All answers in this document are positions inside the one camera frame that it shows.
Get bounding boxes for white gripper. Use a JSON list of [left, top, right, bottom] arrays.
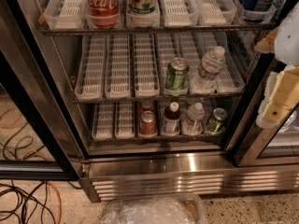
[[254, 2, 299, 129]]

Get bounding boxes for red Coca-Cola can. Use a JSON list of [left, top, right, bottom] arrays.
[[87, 0, 119, 28]]

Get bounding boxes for clear water bottle middle shelf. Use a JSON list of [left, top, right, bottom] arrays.
[[191, 46, 225, 93]]

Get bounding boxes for clear water bottle shelf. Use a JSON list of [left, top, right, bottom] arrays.
[[191, 46, 225, 93], [182, 103, 205, 136]]

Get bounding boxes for green can bottom shelf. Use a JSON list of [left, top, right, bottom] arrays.
[[206, 108, 228, 133]]

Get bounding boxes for green can shelf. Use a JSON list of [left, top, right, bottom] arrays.
[[206, 108, 228, 133], [164, 57, 189, 93]]

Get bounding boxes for green can middle shelf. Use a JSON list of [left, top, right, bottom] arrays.
[[164, 57, 189, 93]]

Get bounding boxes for clear water bottle bottom shelf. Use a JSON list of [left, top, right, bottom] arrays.
[[182, 103, 205, 136]]

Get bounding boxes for stainless steel fridge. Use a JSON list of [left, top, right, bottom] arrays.
[[0, 0, 299, 203]]

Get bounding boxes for red can bottom rear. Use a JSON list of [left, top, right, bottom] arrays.
[[139, 100, 155, 113]]

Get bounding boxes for red can bottom front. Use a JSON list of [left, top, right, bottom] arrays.
[[139, 111, 157, 136]]

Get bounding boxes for dark brown drink bottle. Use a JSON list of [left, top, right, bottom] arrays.
[[162, 102, 180, 136]]

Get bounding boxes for clear plastic bin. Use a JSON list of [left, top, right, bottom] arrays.
[[100, 194, 208, 224]]

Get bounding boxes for orange floor cable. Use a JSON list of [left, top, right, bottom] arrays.
[[0, 105, 64, 224]]

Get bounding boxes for black floor cables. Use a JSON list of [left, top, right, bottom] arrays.
[[0, 121, 83, 224]]

